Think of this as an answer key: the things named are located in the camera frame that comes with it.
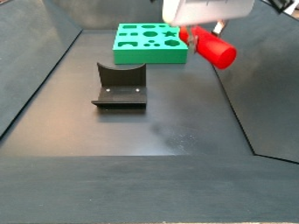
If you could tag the red cylinder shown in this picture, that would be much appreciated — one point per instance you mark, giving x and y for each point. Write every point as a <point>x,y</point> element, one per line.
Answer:
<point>214,49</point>

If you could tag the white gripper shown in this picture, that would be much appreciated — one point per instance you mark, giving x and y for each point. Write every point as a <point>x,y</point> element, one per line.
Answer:
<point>192,12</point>

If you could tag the green shape sorter block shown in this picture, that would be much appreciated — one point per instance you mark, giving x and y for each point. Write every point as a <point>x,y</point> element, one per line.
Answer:
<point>150,43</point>

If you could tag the black cradle stand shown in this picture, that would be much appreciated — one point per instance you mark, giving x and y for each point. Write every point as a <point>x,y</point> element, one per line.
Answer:
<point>122,87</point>

